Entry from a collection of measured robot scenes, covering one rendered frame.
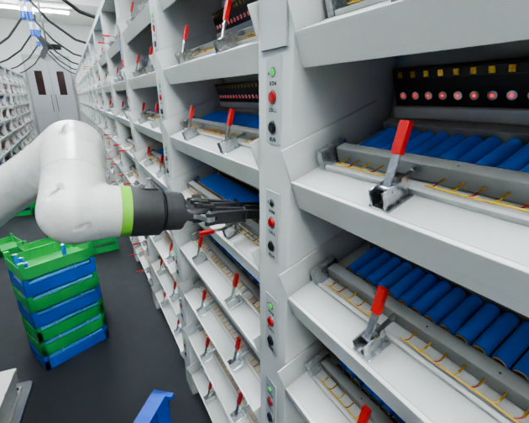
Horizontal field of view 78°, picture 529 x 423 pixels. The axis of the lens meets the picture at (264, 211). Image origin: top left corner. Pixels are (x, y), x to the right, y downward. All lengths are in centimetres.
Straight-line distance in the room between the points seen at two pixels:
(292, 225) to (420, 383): 26
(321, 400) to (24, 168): 66
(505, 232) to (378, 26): 22
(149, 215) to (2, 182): 29
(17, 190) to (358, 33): 63
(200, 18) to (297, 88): 74
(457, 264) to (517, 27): 18
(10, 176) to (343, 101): 60
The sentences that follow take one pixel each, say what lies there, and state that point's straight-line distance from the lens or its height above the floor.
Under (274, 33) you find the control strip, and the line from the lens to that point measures 51.
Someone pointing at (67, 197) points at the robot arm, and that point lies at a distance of 59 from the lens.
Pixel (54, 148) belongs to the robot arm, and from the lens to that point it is 66.
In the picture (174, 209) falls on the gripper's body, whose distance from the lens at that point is 62.
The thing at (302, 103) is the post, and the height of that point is 121.
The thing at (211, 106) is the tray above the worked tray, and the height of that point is 119.
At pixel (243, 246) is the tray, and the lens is 73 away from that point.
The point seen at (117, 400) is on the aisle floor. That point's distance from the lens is 172.
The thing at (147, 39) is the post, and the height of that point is 148.
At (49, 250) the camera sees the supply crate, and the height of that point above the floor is 50.
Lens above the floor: 122
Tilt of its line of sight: 19 degrees down
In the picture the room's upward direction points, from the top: straight up
